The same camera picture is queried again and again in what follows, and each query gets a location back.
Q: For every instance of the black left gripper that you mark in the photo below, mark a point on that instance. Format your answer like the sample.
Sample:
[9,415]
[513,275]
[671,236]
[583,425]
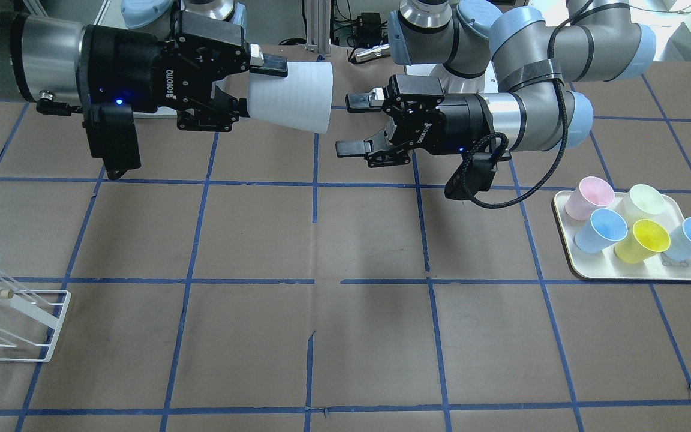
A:
[460,123]

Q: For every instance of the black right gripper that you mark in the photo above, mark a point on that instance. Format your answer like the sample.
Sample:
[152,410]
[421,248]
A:
[125,67]

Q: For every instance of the white plastic cup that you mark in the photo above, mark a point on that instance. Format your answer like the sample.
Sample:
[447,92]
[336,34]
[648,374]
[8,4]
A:
[302,100]

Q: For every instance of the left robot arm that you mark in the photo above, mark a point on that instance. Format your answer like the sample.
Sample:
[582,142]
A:
[500,69]

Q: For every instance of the pink plastic cup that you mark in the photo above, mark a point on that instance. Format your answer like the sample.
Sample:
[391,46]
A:
[592,193]

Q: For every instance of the pale green plastic cup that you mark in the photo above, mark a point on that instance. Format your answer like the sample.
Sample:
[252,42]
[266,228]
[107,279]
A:
[642,201]

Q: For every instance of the yellow plastic cup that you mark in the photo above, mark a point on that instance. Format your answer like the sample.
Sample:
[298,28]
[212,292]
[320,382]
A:
[645,239]

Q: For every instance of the cream plastic tray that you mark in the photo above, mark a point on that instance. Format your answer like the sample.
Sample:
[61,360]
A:
[605,265]

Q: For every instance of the aluminium frame post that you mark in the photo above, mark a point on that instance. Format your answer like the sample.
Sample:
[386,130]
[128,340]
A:
[318,26]

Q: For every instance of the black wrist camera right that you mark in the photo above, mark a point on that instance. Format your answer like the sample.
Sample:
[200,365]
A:
[474,175]

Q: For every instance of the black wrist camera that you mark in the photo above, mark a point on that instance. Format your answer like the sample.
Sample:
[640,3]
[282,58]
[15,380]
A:
[112,137]
[474,175]

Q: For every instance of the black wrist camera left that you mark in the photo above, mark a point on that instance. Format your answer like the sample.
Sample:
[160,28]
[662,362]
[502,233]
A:
[112,137]

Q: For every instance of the white wire cup rack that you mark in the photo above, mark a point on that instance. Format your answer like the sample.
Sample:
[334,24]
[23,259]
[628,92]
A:
[31,320]

